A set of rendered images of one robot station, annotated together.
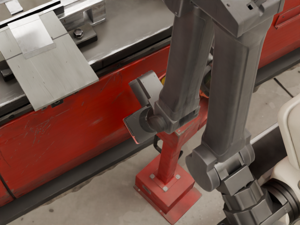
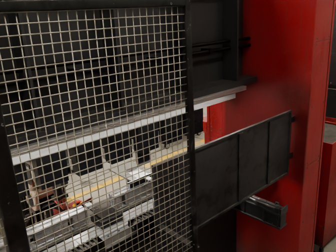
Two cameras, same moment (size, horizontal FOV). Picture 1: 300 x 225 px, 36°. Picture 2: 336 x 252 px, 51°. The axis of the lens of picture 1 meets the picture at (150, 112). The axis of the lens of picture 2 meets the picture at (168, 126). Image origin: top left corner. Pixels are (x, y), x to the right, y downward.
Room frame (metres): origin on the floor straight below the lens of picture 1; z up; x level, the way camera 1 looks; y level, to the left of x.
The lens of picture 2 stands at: (2.80, 0.43, 1.96)
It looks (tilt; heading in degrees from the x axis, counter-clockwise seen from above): 18 degrees down; 177
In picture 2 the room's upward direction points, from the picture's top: 3 degrees counter-clockwise
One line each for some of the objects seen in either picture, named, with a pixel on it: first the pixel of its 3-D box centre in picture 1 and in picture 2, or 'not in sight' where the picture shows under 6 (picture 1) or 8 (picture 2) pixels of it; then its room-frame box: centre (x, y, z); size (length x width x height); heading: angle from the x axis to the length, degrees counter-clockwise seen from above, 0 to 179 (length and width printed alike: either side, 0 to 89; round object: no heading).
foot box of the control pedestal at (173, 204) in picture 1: (168, 186); not in sight; (0.73, -0.12, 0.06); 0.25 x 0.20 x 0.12; 51
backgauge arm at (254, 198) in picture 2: not in sight; (238, 198); (0.84, 0.97, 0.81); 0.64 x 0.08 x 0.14; 38
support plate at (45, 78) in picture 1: (44, 57); (130, 170); (0.70, 0.29, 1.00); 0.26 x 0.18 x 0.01; 38
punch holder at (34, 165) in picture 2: not in sight; (49, 167); (1.16, -0.07, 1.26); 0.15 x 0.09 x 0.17; 128
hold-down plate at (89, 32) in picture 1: (48, 51); not in sight; (0.79, 0.31, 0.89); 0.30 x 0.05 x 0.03; 128
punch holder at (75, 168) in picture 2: not in sight; (85, 155); (1.04, 0.08, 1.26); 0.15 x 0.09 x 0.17; 128
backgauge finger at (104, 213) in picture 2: not in sight; (98, 210); (1.19, 0.14, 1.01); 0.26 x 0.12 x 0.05; 38
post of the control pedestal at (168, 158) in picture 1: (170, 151); not in sight; (0.75, -0.09, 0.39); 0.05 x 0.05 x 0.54; 51
